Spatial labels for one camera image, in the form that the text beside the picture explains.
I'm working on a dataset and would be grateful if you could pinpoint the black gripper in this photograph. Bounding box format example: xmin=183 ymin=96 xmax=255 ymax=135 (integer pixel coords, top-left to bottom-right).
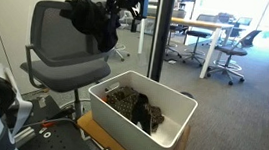
xmin=106 ymin=0 xmax=148 ymax=19

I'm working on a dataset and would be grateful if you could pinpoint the olive dotted sock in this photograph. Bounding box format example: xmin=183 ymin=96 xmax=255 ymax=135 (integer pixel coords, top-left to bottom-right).
xmin=106 ymin=86 xmax=164 ymax=135

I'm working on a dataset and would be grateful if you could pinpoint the black garment on backrest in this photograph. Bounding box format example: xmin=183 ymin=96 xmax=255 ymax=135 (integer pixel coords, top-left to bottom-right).
xmin=59 ymin=0 xmax=121 ymax=53

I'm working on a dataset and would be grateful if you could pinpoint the grey mesh office chair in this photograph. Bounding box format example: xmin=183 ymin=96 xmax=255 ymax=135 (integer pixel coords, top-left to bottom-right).
xmin=21 ymin=0 xmax=111 ymax=118

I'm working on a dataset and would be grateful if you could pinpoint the black sock in bin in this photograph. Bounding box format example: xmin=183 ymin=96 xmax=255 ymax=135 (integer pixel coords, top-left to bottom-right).
xmin=131 ymin=94 xmax=151 ymax=134

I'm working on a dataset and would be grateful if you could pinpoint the grey rolling office chair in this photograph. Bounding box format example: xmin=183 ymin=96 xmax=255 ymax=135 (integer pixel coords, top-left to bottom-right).
xmin=206 ymin=29 xmax=261 ymax=85

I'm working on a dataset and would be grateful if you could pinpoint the long white office table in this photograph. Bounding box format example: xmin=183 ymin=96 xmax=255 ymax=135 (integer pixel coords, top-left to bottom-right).
xmin=147 ymin=16 xmax=233 ymax=79

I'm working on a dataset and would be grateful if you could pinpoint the dark blue drafting stool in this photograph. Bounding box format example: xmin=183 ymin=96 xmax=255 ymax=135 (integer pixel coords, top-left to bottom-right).
xmin=181 ymin=11 xmax=219 ymax=69

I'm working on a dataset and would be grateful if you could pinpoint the white plastic storage bin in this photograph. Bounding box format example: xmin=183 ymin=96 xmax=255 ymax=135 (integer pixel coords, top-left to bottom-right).
xmin=89 ymin=70 xmax=198 ymax=150

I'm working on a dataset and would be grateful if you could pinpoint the wooden side table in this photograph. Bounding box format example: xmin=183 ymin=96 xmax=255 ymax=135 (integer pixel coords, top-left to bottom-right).
xmin=76 ymin=111 xmax=190 ymax=150

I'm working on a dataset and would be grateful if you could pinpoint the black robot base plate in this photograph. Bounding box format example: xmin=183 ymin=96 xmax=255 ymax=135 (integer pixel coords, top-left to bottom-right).
xmin=19 ymin=96 xmax=110 ymax=150

